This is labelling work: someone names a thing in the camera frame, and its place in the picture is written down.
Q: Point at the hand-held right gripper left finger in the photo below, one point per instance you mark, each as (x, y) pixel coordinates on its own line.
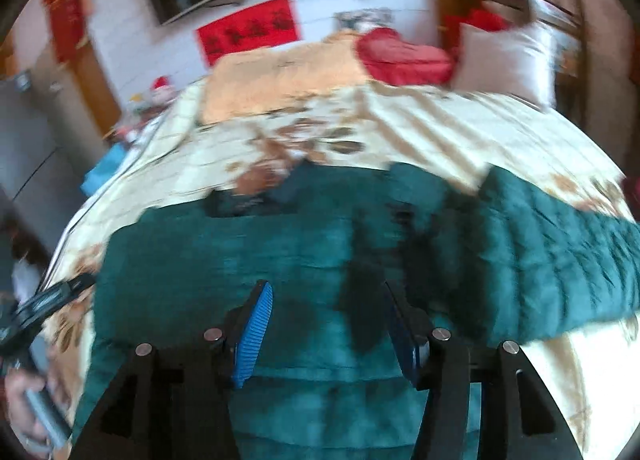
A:
(255, 325)

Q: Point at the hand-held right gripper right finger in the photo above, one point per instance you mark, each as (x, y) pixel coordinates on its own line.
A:
(400, 335)

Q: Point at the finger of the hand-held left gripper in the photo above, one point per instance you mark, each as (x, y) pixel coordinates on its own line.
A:
(65, 287)

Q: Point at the bed with floral sheet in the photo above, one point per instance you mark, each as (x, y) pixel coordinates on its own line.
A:
(425, 124)

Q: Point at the blue bag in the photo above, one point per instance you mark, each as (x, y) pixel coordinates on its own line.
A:
(102, 172)

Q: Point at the floral curtain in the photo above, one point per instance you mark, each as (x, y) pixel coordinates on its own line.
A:
(590, 14)

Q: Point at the grey refrigerator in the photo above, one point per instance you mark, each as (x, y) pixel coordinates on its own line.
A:
(30, 139)

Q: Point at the red heart-shaped cushion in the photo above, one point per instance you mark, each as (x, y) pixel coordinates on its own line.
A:
(405, 59)

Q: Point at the dark red cloth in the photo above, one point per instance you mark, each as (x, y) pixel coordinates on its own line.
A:
(631, 192)

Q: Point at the red cloth on chair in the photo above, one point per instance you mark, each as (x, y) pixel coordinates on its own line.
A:
(480, 22)

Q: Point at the red wall banner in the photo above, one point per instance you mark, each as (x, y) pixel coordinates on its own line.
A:
(245, 29)

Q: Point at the person's left hand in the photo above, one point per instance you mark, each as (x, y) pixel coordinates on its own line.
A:
(17, 405)

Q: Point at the red hanging decoration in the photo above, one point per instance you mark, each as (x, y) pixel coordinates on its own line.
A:
(65, 9)

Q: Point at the white pillow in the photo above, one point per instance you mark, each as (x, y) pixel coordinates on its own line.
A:
(500, 64)

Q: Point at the brown wooden door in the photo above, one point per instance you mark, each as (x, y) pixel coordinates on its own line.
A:
(97, 89)

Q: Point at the green quilted jacket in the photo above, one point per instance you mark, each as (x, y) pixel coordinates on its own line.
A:
(300, 260)

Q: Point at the framed photo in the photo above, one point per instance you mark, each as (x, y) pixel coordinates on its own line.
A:
(362, 19)

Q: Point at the wooden chair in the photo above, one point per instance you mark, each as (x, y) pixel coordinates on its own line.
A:
(570, 39)

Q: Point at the plush toy with red hat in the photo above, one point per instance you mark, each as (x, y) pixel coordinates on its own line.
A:
(161, 89)

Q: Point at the yellow frilled pillow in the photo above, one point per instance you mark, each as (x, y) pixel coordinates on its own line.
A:
(280, 79)

